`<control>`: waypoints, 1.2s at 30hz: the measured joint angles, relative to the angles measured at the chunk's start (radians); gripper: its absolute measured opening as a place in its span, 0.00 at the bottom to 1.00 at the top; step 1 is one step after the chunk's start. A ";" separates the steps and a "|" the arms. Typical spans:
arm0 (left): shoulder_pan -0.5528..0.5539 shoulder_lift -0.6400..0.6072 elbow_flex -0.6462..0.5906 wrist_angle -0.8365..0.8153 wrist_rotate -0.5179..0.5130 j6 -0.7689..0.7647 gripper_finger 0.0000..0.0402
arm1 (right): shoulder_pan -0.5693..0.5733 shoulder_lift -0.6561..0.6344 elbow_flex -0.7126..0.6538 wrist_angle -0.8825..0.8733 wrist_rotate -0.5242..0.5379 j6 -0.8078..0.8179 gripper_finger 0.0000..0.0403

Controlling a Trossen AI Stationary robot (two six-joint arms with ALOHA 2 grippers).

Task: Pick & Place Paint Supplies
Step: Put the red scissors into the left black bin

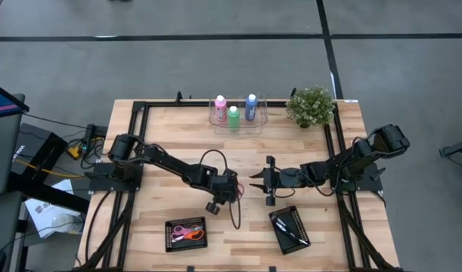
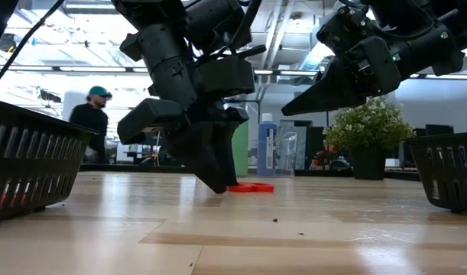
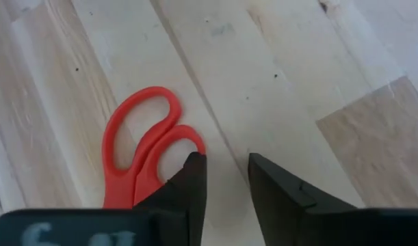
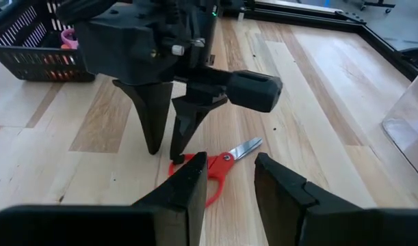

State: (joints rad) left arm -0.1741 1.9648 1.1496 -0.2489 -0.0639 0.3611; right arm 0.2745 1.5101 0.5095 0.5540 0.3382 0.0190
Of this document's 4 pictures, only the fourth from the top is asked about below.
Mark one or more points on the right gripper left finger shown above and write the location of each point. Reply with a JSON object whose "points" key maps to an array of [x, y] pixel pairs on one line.
{"points": [[92, 225]]}

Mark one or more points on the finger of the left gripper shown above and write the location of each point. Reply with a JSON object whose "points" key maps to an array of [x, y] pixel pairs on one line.
{"points": [[152, 109], [186, 126]]}

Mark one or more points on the clear plastic bin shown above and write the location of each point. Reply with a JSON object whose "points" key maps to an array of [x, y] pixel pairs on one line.
{"points": [[410, 136]]}

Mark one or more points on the black slotted plastic basket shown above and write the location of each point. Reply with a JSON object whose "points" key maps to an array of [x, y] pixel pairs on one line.
{"points": [[24, 51]]}

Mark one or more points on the red scissors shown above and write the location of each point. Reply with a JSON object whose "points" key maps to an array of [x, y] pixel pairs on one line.
{"points": [[219, 167]]}

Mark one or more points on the black aluminium table frame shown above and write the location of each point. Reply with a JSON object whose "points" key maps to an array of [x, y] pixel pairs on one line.
{"points": [[297, 15]]}

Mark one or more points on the black frame clamp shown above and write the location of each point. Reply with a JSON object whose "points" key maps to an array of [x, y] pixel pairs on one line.
{"points": [[415, 57]]}

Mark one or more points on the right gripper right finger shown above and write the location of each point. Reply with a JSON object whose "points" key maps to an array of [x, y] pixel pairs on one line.
{"points": [[332, 225]]}

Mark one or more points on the black chair base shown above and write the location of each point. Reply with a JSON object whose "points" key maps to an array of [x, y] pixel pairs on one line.
{"points": [[378, 5]]}

